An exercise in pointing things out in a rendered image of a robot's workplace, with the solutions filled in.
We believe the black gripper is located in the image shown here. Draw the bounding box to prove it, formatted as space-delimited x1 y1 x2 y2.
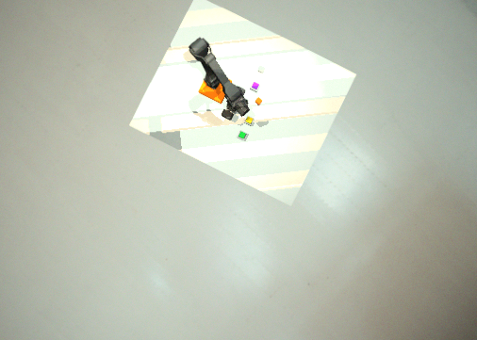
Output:
222 87 246 121

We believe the yellow button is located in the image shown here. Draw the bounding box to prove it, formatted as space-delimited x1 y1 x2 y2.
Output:
244 115 255 126

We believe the green button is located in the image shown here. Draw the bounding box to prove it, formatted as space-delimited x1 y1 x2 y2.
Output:
237 130 247 141

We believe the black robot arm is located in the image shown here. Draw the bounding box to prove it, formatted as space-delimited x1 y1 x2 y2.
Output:
189 38 251 117

